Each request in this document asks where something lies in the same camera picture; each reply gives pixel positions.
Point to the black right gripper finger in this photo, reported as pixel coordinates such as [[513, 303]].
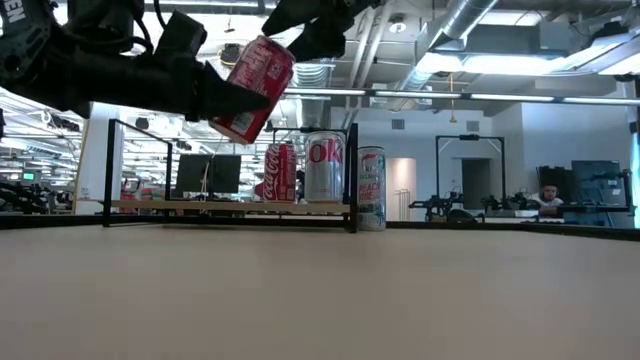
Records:
[[322, 42], [310, 11]]

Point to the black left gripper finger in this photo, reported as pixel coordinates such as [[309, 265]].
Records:
[[225, 97]]

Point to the red Coca-Cola can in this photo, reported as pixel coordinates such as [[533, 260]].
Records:
[[280, 175], [265, 57]]

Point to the Celsius Peach Vibe can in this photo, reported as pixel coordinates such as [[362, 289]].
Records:
[[371, 190]]

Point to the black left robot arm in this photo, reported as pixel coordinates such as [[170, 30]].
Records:
[[25, 55]]

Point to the black background robot arm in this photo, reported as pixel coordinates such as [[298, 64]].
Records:
[[440, 204]]

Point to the black-framed wooden shelf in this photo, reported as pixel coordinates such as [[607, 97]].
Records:
[[200, 206]]

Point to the black computer monitor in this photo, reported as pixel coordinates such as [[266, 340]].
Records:
[[192, 175], [227, 175]]

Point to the long ceiling light strip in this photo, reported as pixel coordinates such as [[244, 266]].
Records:
[[415, 94]]

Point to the silver Diet Coke can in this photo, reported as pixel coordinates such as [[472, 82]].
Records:
[[325, 170]]

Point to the seated person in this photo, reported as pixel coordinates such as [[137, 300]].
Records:
[[548, 201]]

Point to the dark background monitor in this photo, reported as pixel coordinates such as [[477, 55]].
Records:
[[595, 182]]

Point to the black ceiling dome camera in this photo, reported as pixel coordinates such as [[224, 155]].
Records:
[[229, 54]]

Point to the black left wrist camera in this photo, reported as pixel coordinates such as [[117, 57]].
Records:
[[180, 32]]

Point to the silver ceiling duct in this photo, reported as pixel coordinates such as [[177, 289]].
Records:
[[465, 20]]

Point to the black table edge rail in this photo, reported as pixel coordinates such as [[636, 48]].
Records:
[[50, 221]]

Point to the black metal frame stand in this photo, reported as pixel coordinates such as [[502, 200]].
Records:
[[470, 137]]

